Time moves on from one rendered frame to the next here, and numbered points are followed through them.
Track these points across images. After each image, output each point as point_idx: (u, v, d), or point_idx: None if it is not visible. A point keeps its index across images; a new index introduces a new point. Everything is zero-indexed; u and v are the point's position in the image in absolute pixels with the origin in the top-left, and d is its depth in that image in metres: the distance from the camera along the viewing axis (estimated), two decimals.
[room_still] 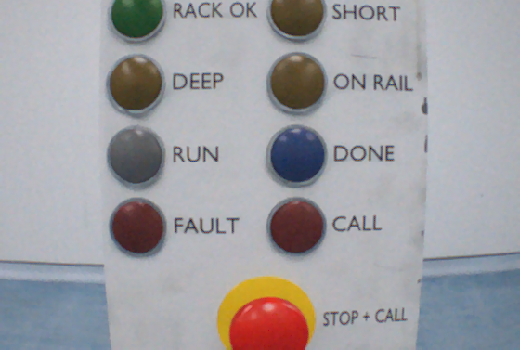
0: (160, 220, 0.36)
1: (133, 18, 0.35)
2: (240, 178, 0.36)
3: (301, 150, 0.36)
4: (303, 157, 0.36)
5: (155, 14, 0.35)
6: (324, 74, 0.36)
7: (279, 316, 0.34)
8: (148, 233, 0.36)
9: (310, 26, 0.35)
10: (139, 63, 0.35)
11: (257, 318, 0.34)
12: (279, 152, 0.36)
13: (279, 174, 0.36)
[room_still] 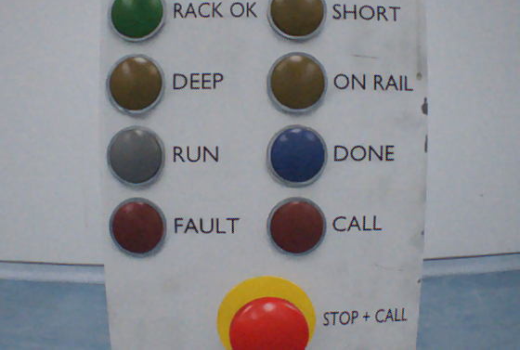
0: (160, 220, 0.36)
1: (133, 18, 0.35)
2: (240, 178, 0.36)
3: (301, 150, 0.36)
4: (303, 157, 0.36)
5: (155, 14, 0.35)
6: (324, 74, 0.36)
7: (279, 316, 0.34)
8: (148, 233, 0.36)
9: (310, 26, 0.35)
10: (139, 63, 0.35)
11: (257, 318, 0.34)
12: (279, 152, 0.36)
13: (279, 174, 0.36)
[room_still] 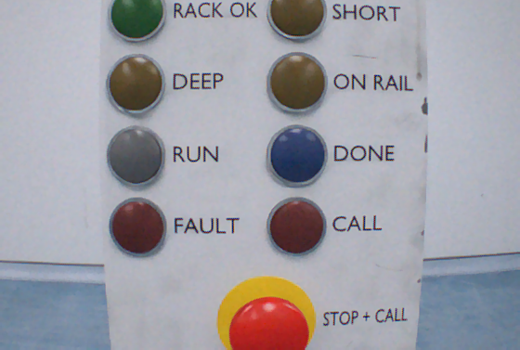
0: (160, 220, 0.36)
1: (133, 18, 0.35)
2: (240, 178, 0.36)
3: (301, 150, 0.36)
4: (303, 157, 0.36)
5: (155, 14, 0.35)
6: (324, 74, 0.36)
7: (279, 316, 0.34)
8: (148, 233, 0.36)
9: (310, 26, 0.35)
10: (139, 63, 0.35)
11: (257, 318, 0.34)
12: (279, 152, 0.36)
13: (279, 174, 0.36)
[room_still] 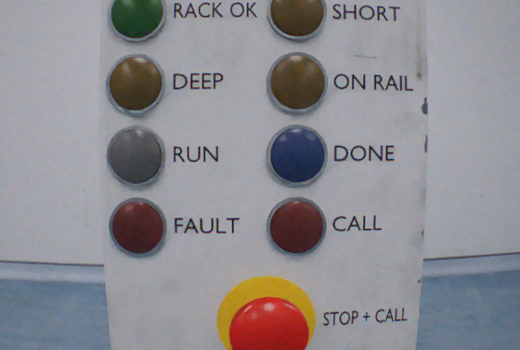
0: (160, 220, 0.36)
1: (133, 18, 0.35)
2: (240, 178, 0.36)
3: (301, 150, 0.36)
4: (303, 157, 0.36)
5: (155, 14, 0.35)
6: (324, 74, 0.36)
7: (279, 316, 0.34)
8: (148, 233, 0.36)
9: (310, 26, 0.35)
10: (139, 63, 0.35)
11: (257, 318, 0.34)
12: (279, 152, 0.36)
13: (279, 174, 0.36)
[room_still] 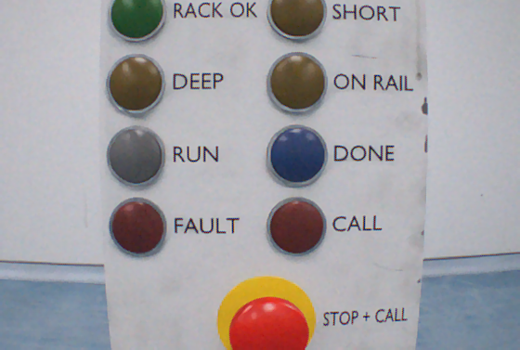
0: (160, 220, 0.36)
1: (133, 18, 0.35)
2: (240, 178, 0.36)
3: (301, 150, 0.36)
4: (303, 157, 0.36)
5: (155, 14, 0.35)
6: (324, 74, 0.36)
7: (279, 316, 0.34)
8: (148, 233, 0.36)
9: (310, 26, 0.35)
10: (139, 63, 0.35)
11: (257, 318, 0.34)
12: (279, 152, 0.36)
13: (279, 174, 0.36)
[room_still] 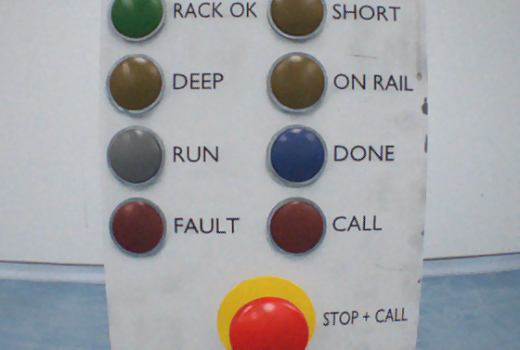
0: (160, 220, 0.36)
1: (133, 18, 0.35)
2: (240, 178, 0.36)
3: (301, 150, 0.36)
4: (303, 157, 0.36)
5: (155, 14, 0.35)
6: (324, 74, 0.36)
7: (279, 316, 0.34)
8: (148, 233, 0.36)
9: (310, 26, 0.35)
10: (139, 63, 0.35)
11: (257, 318, 0.34)
12: (279, 152, 0.36)
13: (279, 174, 0.36)
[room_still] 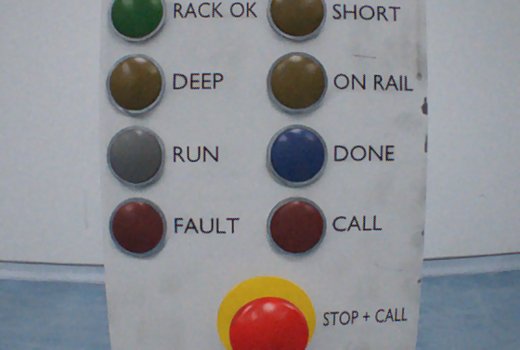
0: (160, 220, 0.36)
1: (133, 18, 0.35)
2: (240, 178, 0.36)
3: (301, 150, 0.36)
4: (303, 157, 0.36)
5: (155, 14, 0.35)
6: (324, 74, 0.36)
7: (279, 316, 0.34)
8: (148, 233, 0.36)
9: (310, 26, 0.35)
10: (139, 63, 0.35)
11: (257, 318, 0.34)
12: (279, 152, 0.36)
13: (279, 174, 0.36)
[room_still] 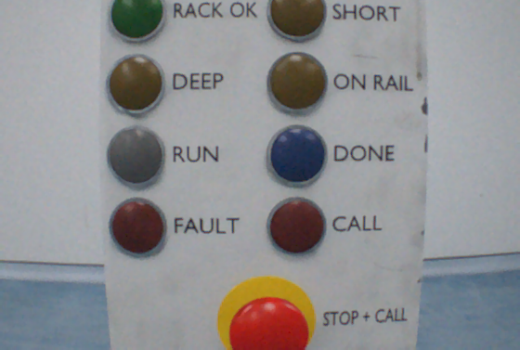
0: (160, 220, 0.36)
1: (133, 18, 0.35)
2: (240, 178, 0.36)
3: (301, 150, 0.36)
4: (303, 157, 0.36)
5: (155, 14, 0.35)
6: (324, 74, 0.36)
7: (279, 316, 0.34)
8: (148, 233, 0.36)
9: (310, 26, 0.35)
10: (139, 63, 0.35)
11: (257, 318, 0.34)
12: (279, 152, 0.36)
13: (279, 174, 0.36)
